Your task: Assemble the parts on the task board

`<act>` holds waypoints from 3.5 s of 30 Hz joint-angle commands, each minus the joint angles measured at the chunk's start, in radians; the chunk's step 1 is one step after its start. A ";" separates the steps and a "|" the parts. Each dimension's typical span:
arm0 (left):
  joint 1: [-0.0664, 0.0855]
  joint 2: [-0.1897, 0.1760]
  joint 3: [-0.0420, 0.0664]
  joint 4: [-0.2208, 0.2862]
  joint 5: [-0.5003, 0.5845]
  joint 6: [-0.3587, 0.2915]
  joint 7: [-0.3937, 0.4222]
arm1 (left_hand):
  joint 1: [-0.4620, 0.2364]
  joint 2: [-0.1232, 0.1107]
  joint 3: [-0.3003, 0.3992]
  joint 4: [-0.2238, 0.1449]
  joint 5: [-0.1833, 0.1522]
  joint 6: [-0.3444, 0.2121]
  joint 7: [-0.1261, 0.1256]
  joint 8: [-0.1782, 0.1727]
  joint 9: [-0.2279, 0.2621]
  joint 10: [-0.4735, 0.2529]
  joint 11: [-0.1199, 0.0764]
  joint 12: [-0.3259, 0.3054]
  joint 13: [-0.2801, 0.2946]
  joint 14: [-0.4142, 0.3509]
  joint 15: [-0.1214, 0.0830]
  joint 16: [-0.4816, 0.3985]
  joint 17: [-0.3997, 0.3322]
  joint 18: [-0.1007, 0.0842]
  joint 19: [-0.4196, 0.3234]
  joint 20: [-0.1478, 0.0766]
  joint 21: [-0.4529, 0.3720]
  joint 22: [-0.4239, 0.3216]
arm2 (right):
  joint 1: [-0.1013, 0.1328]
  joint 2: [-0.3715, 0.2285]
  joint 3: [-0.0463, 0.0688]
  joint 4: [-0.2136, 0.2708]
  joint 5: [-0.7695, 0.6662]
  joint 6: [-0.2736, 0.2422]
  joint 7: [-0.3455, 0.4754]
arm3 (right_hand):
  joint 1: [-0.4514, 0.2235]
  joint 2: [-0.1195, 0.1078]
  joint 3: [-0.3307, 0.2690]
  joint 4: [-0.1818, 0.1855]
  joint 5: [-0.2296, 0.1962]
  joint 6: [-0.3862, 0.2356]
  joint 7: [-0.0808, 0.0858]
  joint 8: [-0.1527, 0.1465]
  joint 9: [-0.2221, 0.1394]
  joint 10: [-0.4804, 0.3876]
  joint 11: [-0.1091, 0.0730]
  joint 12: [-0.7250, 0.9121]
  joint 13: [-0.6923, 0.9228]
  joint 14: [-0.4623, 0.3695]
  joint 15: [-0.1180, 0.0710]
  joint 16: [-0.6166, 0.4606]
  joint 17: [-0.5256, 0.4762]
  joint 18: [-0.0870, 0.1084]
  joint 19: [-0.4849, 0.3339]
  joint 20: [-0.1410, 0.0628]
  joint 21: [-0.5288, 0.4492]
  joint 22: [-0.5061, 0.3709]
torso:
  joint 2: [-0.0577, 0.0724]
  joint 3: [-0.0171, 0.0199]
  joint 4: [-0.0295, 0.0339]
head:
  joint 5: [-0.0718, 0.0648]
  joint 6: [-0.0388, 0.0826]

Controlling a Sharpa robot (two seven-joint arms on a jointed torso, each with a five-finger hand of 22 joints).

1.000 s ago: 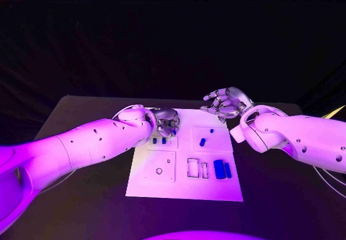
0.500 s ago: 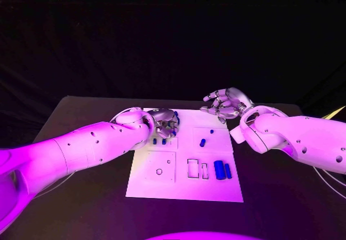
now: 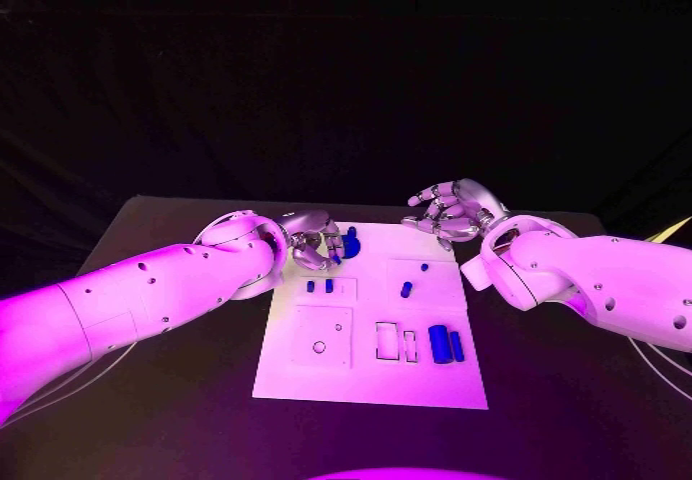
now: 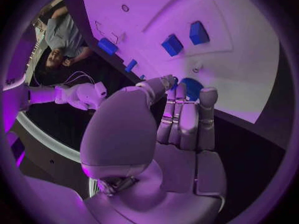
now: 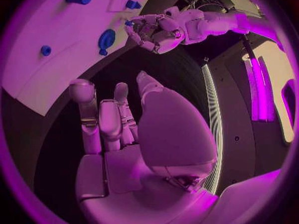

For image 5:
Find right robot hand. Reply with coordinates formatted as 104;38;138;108
68;70;221;224

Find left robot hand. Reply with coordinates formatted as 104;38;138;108
125;6;188;55

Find white task board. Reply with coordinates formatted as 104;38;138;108
0;0;162;117

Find blue plug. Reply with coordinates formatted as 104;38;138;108
125;0;142;9
40;45;52;57

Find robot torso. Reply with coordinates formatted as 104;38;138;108
200;39;298;196

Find blue gear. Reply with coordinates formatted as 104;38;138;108
98;28;117;57

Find glowing light bar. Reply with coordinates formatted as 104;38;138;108
245;56;277;122

